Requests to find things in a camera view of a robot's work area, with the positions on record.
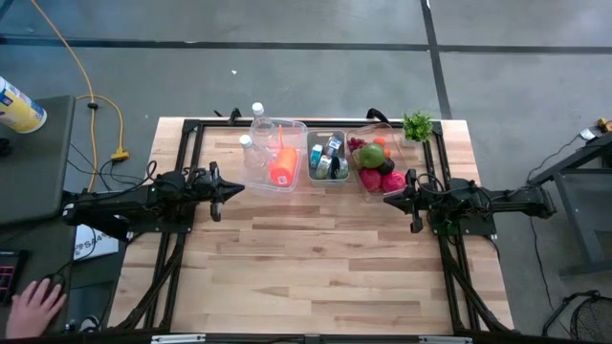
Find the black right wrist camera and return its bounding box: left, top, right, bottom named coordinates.
left=409, top=209, right=426, bottom=234

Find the orange tangerine cluster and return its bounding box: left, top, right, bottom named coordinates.
left=372, top=136, right=392, bottom=159

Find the green apple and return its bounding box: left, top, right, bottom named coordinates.
left=359, top=142, right=386, bottom=169

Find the black wire fan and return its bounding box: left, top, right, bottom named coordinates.
left=568, top=291, right=612, bottom=343

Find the yellow white wipes canister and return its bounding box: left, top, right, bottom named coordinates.
left=0, top=75, right=49, bottom=135

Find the black keyboard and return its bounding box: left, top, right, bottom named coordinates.
left=0, top=248, right=30, bottom=308

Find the dark grey desk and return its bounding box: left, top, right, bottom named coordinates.
left=0, top=94, right=77, bottom=226
left=0, top=213, right=80, bottom=338

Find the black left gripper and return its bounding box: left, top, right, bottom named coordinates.
left=193, top=161, right=247, bottom=204

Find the large clear plastic storage bin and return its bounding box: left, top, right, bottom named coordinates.
left=238, top=118, right=309, bottom=195

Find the light grey handled bin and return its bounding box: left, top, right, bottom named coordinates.
left=305, top=128, right=351, bottom=188

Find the person's shoe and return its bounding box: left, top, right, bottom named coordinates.
left=78, top=314, right=101, bottom=333

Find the clear plastic handled fruit bin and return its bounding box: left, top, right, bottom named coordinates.
left=344, top=121, right=417, bottom=203

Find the bright pink toy fruit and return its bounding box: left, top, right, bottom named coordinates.
left=269, top=124, right=299, bottom=187

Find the red apple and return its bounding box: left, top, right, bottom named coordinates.
left=358, top=166, right=383, bottom=193
left=380, top=170, right=407, bottom=194

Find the black metal side table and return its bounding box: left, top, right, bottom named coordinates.
left=527, top=133, right=612, bottom=278

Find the tin can blue red label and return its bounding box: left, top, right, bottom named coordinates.
left=324, top=135, right=343, bottom=159

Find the green plant in white pot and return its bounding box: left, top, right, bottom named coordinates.
left=400, top=109, right=435, bottom=148

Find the clear plastic bottle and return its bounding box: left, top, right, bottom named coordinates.
left=238, top=134, right=269, bottom=181
left=251, top=101, right=279, bottom=154

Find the person's hand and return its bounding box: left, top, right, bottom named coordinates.
left=4, top=278, right=68, bottom=340

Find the tin can green label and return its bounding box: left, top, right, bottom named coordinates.
left=315, top=155, right=334, bottom=181

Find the white printed sheet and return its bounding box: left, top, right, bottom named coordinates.
left=74, top=224, right=120, bottom=262

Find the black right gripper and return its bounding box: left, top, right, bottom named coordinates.
left=382, top=168, right=434, bottom=215

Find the black aluminium frame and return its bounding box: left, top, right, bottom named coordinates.
left=107, top=117, right=515, bottom=335

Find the yellow extension cable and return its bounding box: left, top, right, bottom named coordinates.
left=31, top=0, right=131, bottom=192

